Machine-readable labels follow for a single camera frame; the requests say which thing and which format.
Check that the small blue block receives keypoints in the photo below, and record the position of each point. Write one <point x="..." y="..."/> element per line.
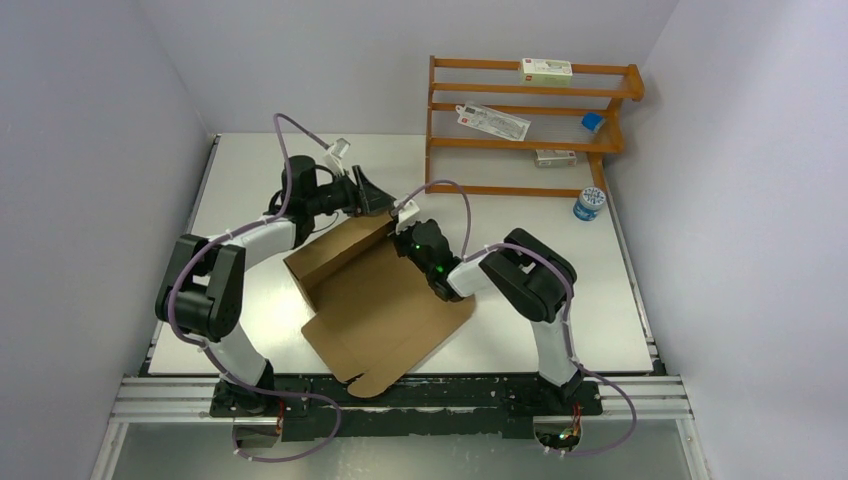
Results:
<point x="593" y="121"/>

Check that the orange wooden shelf rack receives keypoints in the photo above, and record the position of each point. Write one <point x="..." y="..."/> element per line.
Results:
<point x="460" y="158"/>

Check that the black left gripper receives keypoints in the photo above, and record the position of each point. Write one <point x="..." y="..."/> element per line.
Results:
<point x="371" y="199"/>

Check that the green white box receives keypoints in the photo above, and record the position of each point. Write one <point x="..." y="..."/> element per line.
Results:
<point x="546" y="72"/>

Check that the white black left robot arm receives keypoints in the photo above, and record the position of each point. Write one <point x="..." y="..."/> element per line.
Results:
<point x="201" y="293"/>

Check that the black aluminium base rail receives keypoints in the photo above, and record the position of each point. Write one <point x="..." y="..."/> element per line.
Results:
<point x="512" y="406"/>

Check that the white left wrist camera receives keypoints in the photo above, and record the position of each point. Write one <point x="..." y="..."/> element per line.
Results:
<point x="333" y="156"/>

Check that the small grey-white box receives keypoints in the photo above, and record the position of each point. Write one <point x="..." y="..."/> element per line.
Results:
<point x="555" y="158"/>

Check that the brown cardboard box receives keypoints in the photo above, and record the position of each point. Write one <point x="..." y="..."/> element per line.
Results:
<point x="376" y="317"/>

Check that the flat white packet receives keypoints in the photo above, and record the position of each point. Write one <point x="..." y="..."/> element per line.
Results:
<point x="492" y="122"/>

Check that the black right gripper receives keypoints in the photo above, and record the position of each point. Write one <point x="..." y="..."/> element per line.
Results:
<point x="397" y="238"/>

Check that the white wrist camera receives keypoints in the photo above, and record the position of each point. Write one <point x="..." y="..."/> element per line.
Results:
<point x="404" y="214"/>
<point x="333" y="156"/>

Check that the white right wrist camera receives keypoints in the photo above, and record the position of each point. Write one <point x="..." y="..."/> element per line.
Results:
<point x="404" y="214"/>

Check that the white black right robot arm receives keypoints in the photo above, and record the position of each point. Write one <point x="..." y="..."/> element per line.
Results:
<point x="534" y="279"/>

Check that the blue white round jar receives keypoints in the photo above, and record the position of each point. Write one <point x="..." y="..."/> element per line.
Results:
<point x="589" y="203"/>

